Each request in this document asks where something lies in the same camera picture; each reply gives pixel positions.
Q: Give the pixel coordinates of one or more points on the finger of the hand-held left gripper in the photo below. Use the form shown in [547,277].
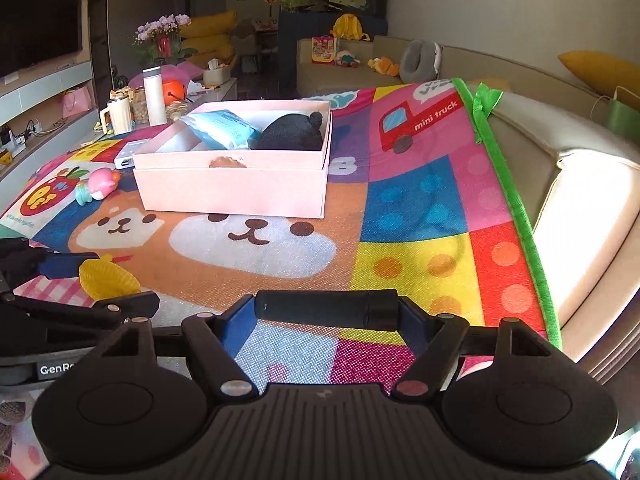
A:
[100,310]
[65,265]

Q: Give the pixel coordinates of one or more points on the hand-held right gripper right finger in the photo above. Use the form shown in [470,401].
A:
[417,327]

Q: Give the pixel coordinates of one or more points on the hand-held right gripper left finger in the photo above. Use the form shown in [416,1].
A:
[240,322]

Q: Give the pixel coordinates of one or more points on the yellow ribbed toy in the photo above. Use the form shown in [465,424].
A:
[110,280]

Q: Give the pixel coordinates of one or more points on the black cylinder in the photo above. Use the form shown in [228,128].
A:
[325,310]

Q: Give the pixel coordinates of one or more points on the cardboard box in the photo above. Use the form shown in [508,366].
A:
[235,187]

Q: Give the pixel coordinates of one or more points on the black plush toy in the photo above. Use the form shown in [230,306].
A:
[290,135]

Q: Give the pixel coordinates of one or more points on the blue tissue packet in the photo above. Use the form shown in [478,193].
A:
[220,127]

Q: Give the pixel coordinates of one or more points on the colourful printed play mat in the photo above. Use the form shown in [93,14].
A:
[280,255]

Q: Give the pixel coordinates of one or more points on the pink and teal toy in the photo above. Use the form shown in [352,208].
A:
[100,182]

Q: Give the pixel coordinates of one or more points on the silver power bank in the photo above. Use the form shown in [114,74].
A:
[131,155]

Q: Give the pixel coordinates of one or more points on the white mug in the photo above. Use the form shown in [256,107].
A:
[119,117]

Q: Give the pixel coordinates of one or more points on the pink gift bag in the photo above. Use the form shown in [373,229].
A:
[77,101]

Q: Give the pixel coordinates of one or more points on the clear jar of nuts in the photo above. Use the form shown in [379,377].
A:
[140,107]

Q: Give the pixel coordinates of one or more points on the tall white bottle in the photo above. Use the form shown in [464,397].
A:
[155,97]

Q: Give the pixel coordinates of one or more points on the beige sofa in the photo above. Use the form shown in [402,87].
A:
[575,195]

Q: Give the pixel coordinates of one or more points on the orange ball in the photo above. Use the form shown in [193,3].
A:
[175,91]

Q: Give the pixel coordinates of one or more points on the green ribbon bow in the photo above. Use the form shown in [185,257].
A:
[486,97]

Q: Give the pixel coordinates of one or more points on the tissue box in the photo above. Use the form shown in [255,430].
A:
[216,74]

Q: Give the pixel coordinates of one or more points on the black television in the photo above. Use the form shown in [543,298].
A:
[35,20]

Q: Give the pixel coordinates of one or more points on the pink flower bouquet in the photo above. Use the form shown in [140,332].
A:
[162,35]

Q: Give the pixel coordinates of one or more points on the orange stuffed toy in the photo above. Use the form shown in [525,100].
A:
[384,66]

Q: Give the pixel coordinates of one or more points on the grey neck pillow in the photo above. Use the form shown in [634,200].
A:
[412,62]

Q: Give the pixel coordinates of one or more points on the large yellow plush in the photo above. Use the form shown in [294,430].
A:
[210,35]

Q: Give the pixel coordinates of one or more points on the dark blue cabinet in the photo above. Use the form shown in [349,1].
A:
[287,50]

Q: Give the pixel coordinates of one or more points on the small stuffed toy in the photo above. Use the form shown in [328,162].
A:
[347,59]

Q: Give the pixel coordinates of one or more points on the green paper bag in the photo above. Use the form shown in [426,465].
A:
[622,112]

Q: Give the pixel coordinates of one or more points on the yellow backpack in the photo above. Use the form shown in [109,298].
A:
[350,27]

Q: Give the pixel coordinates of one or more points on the yellow cushion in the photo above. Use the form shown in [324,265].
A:
[605,77]

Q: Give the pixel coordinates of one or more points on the wall shelf unit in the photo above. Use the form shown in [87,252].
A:
[45,85]

